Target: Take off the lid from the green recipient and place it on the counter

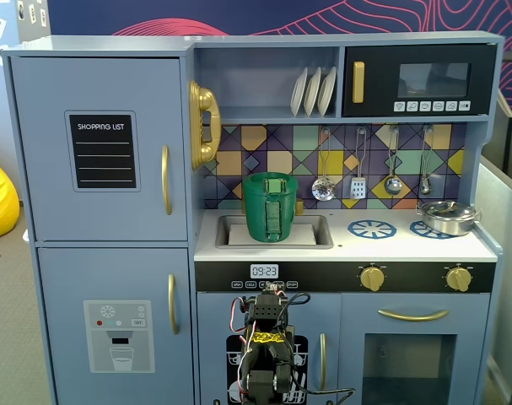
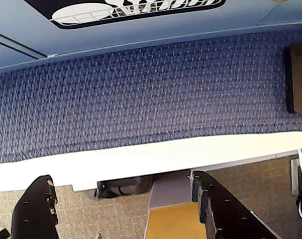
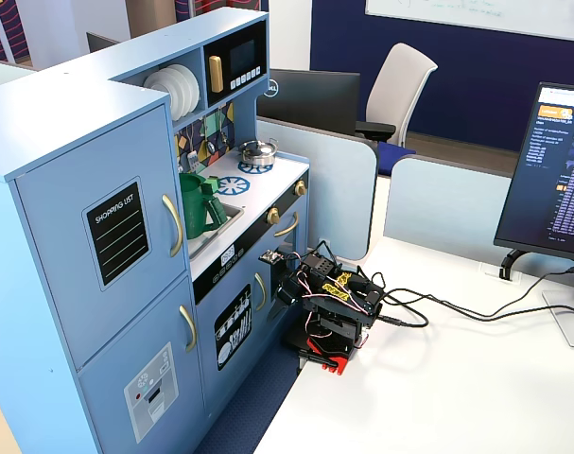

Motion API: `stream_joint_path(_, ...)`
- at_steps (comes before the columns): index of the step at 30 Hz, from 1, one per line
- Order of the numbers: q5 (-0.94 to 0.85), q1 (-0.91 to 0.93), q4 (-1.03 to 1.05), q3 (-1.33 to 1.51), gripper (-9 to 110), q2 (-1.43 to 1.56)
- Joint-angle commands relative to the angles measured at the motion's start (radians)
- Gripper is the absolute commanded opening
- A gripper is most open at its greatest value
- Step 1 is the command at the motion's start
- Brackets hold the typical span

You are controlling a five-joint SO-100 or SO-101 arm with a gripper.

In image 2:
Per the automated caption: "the light blue toy kitchen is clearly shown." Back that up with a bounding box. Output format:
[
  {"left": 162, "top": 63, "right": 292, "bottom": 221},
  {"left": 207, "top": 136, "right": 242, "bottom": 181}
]
[{"left": 0, "top": 0, "right": 302, "bottom": 73}]

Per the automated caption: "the yellow and grey box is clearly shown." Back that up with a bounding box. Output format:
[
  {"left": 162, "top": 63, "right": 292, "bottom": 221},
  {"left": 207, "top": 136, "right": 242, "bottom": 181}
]
[{"left": 144, "top": 171, "right": 202, "bottom": 239}]

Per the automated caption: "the black bag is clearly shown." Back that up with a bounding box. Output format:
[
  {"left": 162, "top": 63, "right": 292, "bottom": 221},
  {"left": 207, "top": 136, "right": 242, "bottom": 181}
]
[{"left": 97, "top": 175, "right": 154, "bottom": 199}]

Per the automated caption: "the brown board with black edge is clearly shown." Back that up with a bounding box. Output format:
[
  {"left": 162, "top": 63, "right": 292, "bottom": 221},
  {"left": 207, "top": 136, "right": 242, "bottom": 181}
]
[{"left": 284, "top": 43, "right": 302, "bottom": 114}]

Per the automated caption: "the black dishwasher picture sticker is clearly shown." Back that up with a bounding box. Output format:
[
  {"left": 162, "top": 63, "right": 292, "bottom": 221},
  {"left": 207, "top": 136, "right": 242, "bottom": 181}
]
[{"left": 23, "top": 0, "right": 227, "bottom": 30}]

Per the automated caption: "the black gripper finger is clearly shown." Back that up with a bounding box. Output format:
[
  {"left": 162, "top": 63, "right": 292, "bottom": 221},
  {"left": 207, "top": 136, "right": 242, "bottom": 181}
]
[
  {"left": 12, "top": 174, "right": 60, "bottom": 239},
  {"left": 190, "top": 170, "right": 282, "bottom": 239}
]

